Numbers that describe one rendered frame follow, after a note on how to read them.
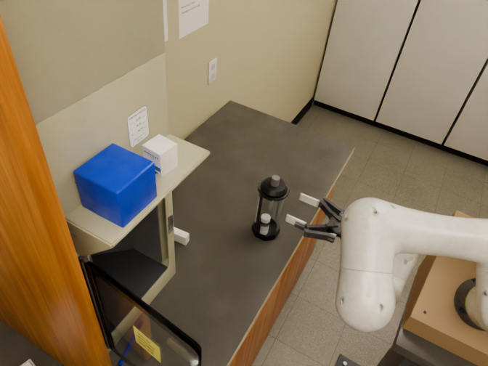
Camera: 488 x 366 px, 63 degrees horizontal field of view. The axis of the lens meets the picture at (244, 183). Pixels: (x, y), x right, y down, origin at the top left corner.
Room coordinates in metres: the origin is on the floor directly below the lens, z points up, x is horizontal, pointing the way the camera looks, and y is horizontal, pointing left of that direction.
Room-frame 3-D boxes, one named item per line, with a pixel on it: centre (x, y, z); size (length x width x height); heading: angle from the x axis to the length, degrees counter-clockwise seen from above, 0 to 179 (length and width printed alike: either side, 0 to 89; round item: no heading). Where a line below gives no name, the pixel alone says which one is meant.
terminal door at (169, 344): (0.38, 0.17, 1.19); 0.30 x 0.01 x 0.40; 59
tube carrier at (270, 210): (0.98, -0.10, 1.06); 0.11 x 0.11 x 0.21
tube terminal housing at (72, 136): (0.66, 0.37, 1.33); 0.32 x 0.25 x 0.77; 156
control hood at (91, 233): (0.58, 0.20, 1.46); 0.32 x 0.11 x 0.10; 156
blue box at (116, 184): (0.52, 0.23, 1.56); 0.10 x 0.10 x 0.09; 66
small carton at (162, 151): (0.63, 0.18, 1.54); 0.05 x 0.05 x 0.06; 60
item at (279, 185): (0.98, -0.10, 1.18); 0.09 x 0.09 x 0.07
